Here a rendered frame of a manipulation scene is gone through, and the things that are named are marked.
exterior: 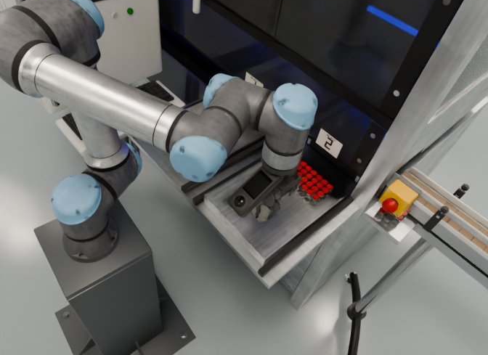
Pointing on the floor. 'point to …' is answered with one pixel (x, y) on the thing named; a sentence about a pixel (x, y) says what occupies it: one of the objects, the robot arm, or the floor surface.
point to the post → (406, 127)
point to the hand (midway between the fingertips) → (257, 218)
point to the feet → (354, 313)
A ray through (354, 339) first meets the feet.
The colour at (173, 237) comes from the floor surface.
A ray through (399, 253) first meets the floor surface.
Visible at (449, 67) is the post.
